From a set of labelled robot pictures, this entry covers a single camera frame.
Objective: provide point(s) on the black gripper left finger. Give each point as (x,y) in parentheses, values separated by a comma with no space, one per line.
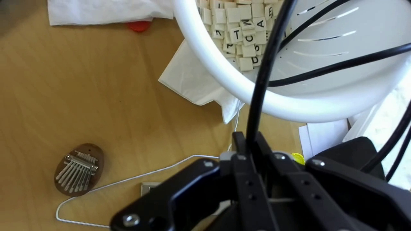
(193,193)

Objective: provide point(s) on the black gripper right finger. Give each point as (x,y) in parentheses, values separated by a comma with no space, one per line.
(342,197)

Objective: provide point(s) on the white plastic colander bowl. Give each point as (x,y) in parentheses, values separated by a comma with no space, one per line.
(326,103)

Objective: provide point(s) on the small yellow round piece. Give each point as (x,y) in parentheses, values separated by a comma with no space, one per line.
(299,159)

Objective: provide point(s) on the white paper card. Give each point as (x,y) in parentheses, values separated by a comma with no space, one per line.
(323,137)

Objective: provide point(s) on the white napkin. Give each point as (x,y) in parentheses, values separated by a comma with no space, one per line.
(193,82)

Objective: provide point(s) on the small brown oval kalimba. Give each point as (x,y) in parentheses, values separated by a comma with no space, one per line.
(79,170)

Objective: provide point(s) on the pile of wooden letter tiles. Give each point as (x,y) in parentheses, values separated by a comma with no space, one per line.
(240,30)

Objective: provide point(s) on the small red plastic piece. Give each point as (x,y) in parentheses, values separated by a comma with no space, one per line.
(139,26)

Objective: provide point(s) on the white cloth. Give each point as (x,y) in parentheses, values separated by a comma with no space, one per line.
(107,11)

